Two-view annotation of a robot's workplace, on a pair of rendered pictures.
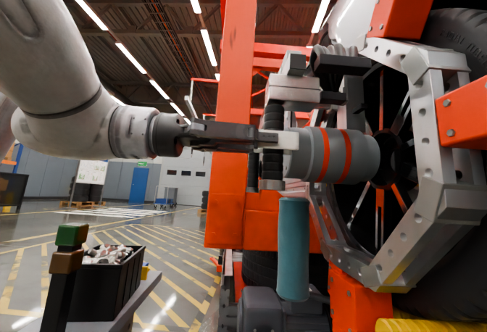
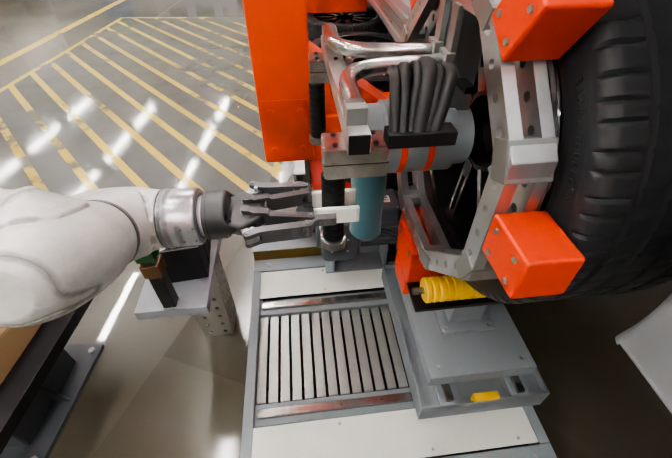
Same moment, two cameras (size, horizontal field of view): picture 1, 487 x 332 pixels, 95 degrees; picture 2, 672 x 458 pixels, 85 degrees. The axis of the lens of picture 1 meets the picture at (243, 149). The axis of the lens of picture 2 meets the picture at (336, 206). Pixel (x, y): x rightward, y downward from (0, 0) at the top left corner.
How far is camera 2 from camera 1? 48 cm
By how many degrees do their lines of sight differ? 53
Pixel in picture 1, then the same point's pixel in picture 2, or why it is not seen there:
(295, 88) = (356, 165)
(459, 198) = (481, 275)
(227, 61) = not seen: outside the picture
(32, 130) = not seen: hidden behind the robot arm
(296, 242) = (368, 201)
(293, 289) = (365, 233)
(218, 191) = (270, 97)
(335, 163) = (413, 166)
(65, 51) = (115, 267)
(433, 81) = (502, 196)
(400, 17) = (534, 42)
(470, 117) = (498, 259)
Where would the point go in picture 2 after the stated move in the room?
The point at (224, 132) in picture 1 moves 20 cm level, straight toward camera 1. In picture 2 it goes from (280, 237) to (288, 372)
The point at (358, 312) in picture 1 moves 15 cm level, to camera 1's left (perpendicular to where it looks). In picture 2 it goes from (412, 267) to (350, 270)
